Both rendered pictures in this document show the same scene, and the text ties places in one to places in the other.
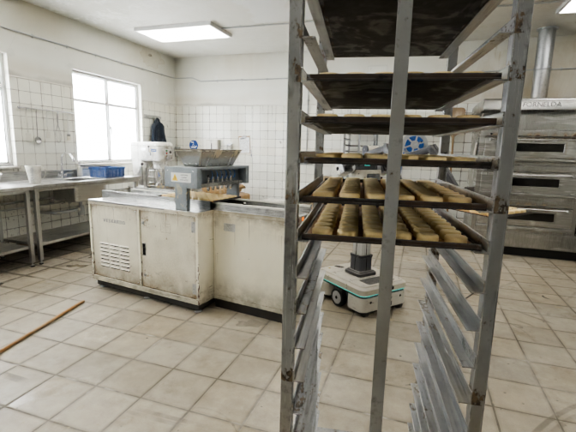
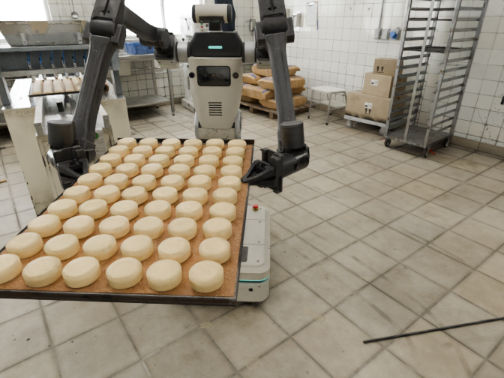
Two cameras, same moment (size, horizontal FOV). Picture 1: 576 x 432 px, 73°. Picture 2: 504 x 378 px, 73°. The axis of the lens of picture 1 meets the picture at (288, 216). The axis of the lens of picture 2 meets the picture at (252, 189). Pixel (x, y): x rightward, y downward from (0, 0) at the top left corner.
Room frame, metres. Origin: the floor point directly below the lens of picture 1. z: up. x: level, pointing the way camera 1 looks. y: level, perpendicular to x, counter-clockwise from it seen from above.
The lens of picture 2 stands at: (2.10, -1.72, 1.33)
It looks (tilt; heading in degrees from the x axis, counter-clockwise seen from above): 26 degrees down; 35
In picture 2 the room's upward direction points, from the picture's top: straight up
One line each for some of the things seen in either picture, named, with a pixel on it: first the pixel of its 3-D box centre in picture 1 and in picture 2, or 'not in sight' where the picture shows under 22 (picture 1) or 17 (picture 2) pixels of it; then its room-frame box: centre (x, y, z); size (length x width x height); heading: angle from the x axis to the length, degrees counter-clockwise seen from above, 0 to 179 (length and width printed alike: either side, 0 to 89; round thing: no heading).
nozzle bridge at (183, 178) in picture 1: (209, 185); (60, 72); (3.33, 0.68, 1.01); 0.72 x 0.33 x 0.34; 153
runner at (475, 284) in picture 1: (446, 250); not in sight; (1.13, -0.48, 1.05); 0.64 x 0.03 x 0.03; 170
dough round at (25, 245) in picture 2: not in sight; (25, 245); (2.27, -1.15, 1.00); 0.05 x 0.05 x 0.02
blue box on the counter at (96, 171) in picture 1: (107, 171); (142, 47); (5.58, 2.60, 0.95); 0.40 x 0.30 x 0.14; 164
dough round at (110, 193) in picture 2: not in sight; (107, 194); (2.45, -1.11, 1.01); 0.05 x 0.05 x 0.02
